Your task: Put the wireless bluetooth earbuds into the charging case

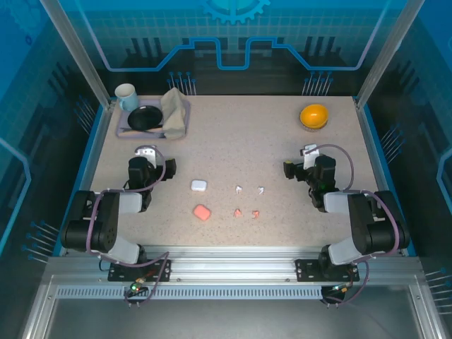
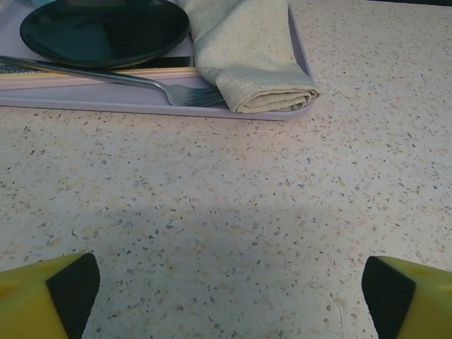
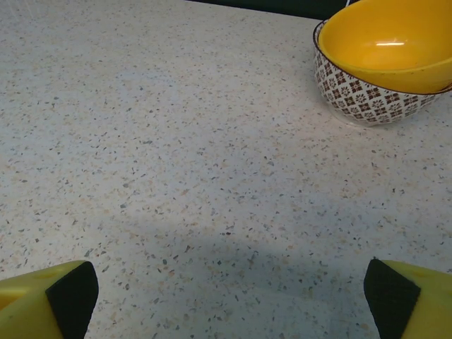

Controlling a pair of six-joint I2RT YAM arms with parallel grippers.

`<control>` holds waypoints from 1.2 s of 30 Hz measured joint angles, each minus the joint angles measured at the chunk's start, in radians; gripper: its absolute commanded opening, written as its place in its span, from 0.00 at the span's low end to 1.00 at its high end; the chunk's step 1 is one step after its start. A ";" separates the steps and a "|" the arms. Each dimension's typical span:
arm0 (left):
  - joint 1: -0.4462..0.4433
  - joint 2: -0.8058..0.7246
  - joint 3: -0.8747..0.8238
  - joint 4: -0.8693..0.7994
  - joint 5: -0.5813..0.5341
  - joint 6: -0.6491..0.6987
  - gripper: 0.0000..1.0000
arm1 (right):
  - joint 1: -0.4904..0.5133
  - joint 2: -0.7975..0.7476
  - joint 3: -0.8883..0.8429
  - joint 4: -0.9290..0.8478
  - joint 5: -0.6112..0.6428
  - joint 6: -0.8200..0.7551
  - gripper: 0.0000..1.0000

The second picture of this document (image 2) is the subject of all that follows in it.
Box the metal fork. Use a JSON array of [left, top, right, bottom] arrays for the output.
[[0, 54, 227, 107]]

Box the beige folded cloth napkin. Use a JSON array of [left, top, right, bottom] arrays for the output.
[[176, 0, 323, 114]]

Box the wooden chopstick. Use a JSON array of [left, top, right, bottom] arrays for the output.
[[0, 71, 205, 82]]

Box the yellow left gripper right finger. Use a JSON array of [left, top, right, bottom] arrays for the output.
[[363, 255, 452, 339]]

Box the black round plate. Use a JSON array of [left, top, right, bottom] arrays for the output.
[[20, 0, 191, 70]]

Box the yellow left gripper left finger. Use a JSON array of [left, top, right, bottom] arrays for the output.
[[0, 251, 102, 339]]

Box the lilac plastic tray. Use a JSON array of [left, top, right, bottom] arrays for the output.
[[0, 0, 315, 123]]

